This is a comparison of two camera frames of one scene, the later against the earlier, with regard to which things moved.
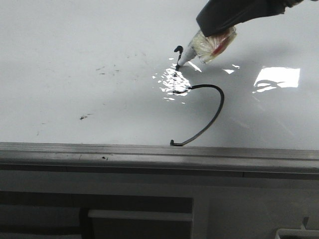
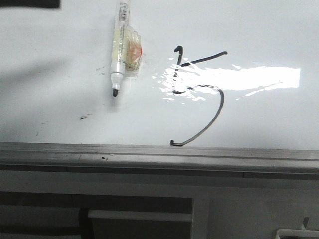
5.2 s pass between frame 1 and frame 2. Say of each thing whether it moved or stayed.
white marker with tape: moved
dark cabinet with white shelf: stayed
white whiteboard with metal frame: stayed
